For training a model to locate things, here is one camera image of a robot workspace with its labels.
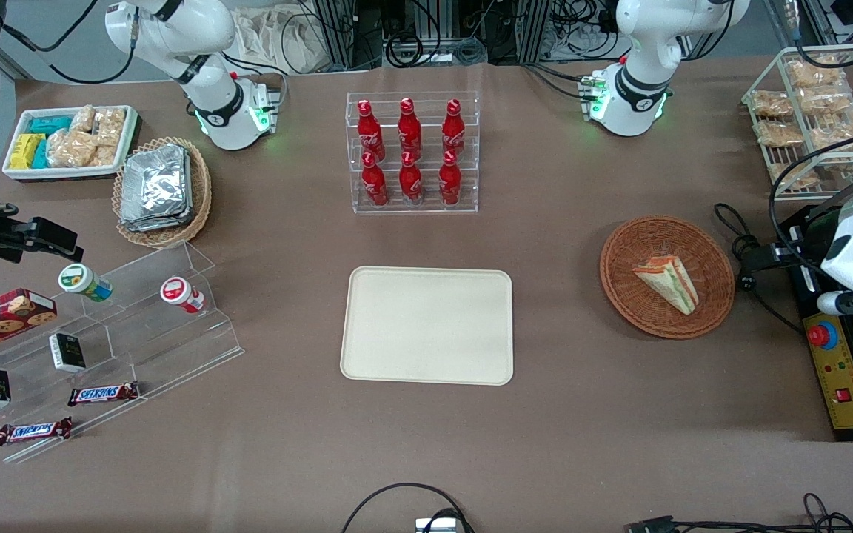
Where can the triangular sandwich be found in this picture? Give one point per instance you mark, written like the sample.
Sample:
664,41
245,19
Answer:
667,283

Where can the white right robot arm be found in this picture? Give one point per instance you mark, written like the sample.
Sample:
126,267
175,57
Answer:
208,92

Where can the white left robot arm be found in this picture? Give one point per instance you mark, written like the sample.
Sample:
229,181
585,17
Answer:
641,89

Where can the white rectangular snack tray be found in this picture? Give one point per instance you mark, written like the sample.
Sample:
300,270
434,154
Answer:
64,173

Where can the tan oval wicker basket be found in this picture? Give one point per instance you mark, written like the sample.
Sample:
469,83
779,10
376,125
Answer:
201,200

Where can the beige plastic serving tray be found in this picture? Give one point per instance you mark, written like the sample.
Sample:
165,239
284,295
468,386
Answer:
426,326

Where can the brown round wicker basket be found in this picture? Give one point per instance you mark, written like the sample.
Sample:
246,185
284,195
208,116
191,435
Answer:
637,311

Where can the green lid yogurt cup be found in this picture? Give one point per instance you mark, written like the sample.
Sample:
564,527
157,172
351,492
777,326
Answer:
82,281

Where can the teal snack pack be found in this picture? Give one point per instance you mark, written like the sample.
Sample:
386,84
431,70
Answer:
49,124
41,155

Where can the yellow snack pack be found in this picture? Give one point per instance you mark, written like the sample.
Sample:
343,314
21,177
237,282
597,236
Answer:
25,150

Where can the clear bag rice crackers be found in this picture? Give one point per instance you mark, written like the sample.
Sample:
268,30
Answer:
83,118
71,148
109,126
104,155

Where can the red cookie box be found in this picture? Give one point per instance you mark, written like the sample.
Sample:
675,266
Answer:
1,320

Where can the silver foil pack stack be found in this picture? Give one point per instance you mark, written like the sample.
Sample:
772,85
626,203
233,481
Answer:
156,189

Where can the red lid yogurt cup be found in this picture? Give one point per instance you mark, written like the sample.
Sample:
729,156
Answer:
178,292

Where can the clear acrylic stepped display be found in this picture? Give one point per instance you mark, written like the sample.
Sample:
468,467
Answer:
152,348

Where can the brown snickers bar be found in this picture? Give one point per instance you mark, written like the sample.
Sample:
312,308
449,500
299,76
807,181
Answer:
32,431
103,394

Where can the white cloth bag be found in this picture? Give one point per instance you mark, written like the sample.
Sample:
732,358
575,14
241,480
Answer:
278,41

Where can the red cola bottle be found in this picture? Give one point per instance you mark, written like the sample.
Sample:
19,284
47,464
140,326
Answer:
410,183
454,129
370,132
409,129
375,185
449,182

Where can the clear acrylic bottle rack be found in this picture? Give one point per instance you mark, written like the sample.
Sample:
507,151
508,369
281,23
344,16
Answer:
426,209

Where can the small silver device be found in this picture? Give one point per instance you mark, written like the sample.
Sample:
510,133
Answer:
437,525

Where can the clear bag fried snacks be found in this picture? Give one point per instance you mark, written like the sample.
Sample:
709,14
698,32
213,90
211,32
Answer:
771,104
837,132
793,176
811,72
778,133
826,99

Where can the black yellow control box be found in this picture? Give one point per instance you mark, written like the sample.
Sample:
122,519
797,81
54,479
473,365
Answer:
841,377

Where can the aluminium frame post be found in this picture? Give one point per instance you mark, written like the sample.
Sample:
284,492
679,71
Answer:
534,29
338,33

